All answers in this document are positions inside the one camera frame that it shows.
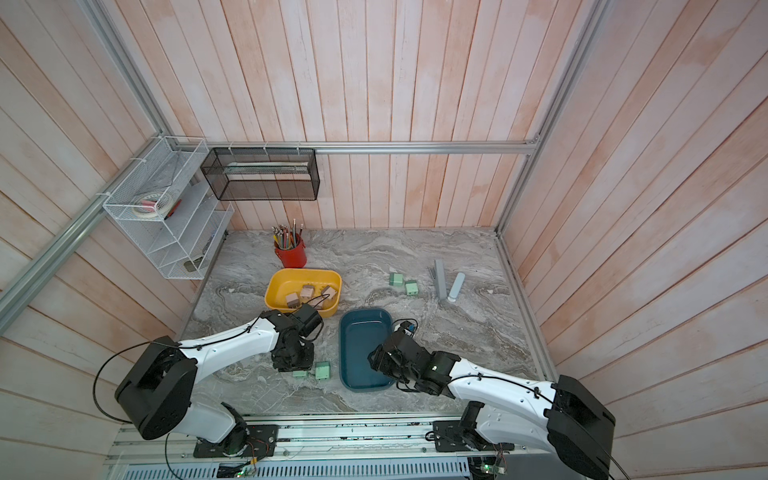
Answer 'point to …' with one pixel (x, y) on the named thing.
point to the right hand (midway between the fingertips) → (373, 359)
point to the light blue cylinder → (456, 288)
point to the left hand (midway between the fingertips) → (301, 370)
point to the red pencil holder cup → (291, 249)
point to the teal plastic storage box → (360, 329)
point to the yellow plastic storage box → (287, 289)
